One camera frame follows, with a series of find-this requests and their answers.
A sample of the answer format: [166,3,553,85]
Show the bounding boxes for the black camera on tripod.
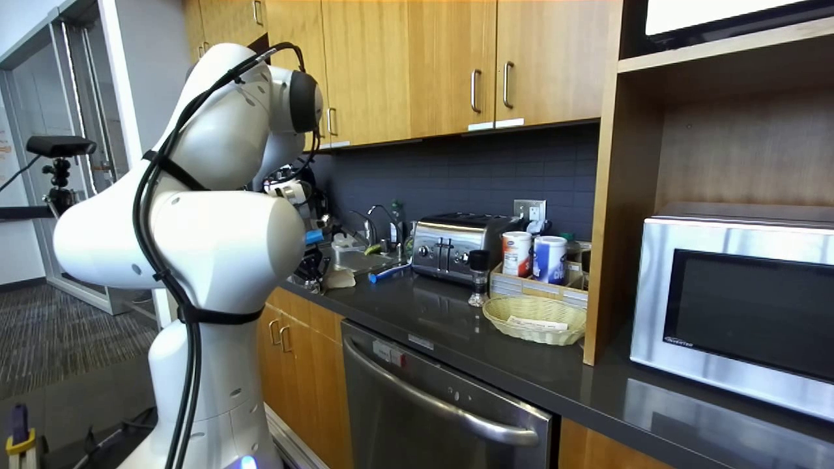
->
[0,132,95,218]

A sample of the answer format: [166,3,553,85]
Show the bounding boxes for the red white dishwasher sticker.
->
[373,335,411,367]

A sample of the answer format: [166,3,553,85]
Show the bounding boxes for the red white can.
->
[498,230,532,279]

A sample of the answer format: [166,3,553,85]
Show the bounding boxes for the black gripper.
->
[293,232,331,281]

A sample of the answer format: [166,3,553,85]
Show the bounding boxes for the white wall outlet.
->
[510,196,550,227]

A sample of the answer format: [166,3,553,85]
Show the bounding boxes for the black framed white panel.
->
[619,0,834,53]

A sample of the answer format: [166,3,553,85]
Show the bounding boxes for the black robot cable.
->
[129,38,308,469]

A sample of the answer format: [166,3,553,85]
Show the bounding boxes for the wooden microwave shelf unit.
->
[580,0,834,370]

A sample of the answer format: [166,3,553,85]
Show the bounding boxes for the blue white dish brush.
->
[364,261,415,286]

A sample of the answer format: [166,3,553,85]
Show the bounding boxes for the thin black curved faucet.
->
[359,204,385,248]

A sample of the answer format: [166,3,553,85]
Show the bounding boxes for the stainless steel toaster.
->
[408,212,495,291]

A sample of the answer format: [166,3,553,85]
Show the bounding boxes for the yellow blue clamp tool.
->
[3,400,45,469]

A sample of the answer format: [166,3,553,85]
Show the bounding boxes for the stainless steel dishwasher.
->
[339,317,558,469]

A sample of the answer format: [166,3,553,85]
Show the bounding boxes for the stainless steel microwave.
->
[627,212,834,425]

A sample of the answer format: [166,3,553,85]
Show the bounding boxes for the clear pump soap bottle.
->
[385,200,411,262]

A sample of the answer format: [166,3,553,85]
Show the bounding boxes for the woven wicker basket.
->
[480,288,589,348]

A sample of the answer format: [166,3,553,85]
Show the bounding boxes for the wooden wall cabinet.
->
[180,0,610,152]

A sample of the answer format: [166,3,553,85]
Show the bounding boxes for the wooden base cabinet with drawers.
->
[554,416,679,469]

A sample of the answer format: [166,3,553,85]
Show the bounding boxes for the crumpled white paper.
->
[258,283,353,469]

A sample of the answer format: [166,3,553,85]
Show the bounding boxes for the clear dish soap bottle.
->
[327,232,361,274]

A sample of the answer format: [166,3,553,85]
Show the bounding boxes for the black handled white scrubber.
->
[463,248,493,309]

